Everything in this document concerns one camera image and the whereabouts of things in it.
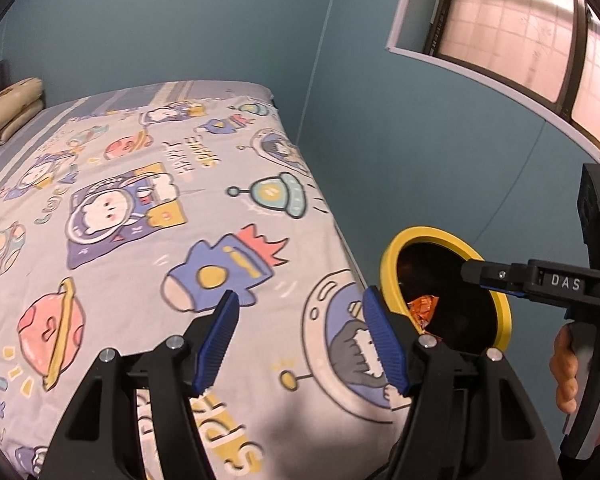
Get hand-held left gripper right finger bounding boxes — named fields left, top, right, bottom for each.
left=362, top=286, right=563, bottom=480

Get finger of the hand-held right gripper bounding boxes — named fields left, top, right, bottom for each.
left=461, top=258, right=531, bottom=301

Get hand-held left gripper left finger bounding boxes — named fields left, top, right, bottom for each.
left=40, top=290, right=241, bottom=480

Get orange snack wrapper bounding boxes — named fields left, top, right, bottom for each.
left=407, top=294, right=441, bottom=336

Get yellow rimmed trash bin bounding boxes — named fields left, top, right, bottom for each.
left=378, top=226, right=512, bottom=356

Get person's right hand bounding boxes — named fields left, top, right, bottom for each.
left=550, top=324, right=600, bottom=415

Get cartoon printed bed sheet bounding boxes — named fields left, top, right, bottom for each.
left=0, top=80, right=421, bottom=480

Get dark framed window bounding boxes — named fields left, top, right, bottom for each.
left=422, top=0, right=600, bottom=161

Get beige folded pillows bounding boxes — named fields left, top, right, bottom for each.
left=0, top=77, right=46, bottom=147

